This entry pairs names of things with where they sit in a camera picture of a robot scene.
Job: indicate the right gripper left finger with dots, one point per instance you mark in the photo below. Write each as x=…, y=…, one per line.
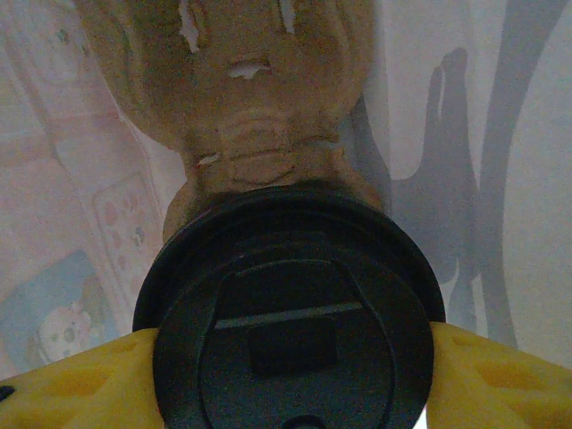
x=67, y=393

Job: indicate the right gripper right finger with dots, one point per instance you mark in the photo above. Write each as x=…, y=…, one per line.
x=505, y=393

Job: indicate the brown pulp cup carrier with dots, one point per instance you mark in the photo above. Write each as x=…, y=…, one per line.
x=268, y=103

